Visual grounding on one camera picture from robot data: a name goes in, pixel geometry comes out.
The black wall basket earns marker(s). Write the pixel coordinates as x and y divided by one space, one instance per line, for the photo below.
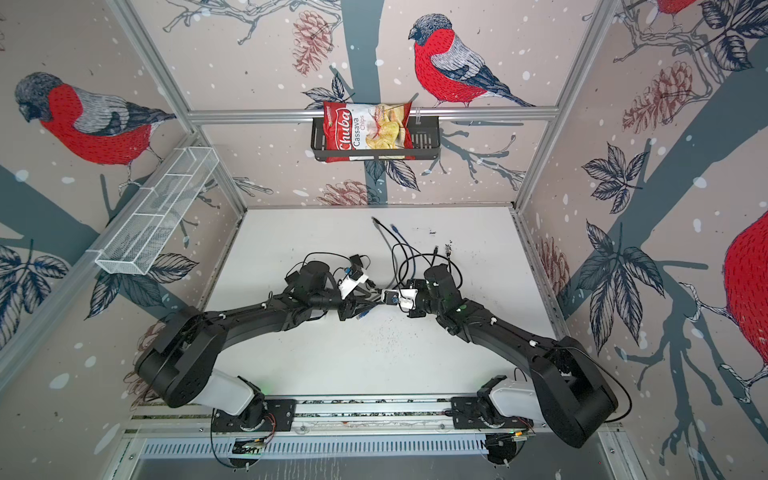
425 136

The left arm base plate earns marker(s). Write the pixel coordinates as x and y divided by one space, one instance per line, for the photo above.
269 415

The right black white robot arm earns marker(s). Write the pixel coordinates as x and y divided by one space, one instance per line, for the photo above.
573 394

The red cassava chips bag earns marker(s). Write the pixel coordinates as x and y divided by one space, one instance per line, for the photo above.
352 127

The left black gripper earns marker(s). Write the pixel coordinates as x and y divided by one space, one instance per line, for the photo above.
349 307

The white wire mesh shelf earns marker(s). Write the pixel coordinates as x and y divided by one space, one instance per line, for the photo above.
142 237

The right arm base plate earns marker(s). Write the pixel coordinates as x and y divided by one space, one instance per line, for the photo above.
477 413

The aluminium mounting rail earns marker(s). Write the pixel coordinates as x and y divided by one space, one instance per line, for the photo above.
355 415

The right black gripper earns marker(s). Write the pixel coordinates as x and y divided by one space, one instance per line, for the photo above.
418 285

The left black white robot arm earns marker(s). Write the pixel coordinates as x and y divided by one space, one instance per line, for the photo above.
179 365

